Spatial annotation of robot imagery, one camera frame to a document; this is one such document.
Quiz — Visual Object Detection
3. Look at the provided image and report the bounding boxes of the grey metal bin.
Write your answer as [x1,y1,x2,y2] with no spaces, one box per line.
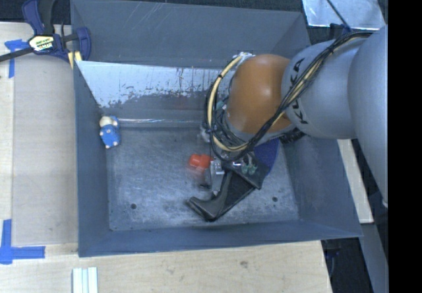
[69,0,364,258]

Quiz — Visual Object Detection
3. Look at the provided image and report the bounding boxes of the black cylinder on white bracket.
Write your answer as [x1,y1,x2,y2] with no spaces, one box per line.
[279,130,305,145]

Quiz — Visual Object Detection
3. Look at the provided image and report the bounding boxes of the blue and cream toy figure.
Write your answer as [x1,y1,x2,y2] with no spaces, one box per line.
[98,115,121,150]

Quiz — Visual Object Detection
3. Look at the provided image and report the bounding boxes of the blue round object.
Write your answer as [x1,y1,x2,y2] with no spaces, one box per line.
[253,138,280,175]

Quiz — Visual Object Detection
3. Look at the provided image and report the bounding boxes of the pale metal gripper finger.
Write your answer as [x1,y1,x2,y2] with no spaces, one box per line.
[193,160,226,181]
[198,181,221,195]

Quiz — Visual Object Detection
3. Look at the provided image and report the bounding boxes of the pale wood flat board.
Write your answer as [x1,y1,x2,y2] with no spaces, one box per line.
[11,53,79,247]

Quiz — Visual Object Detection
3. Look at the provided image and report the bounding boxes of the red rounded block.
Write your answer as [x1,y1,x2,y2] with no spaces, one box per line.
[188,153,214,174]

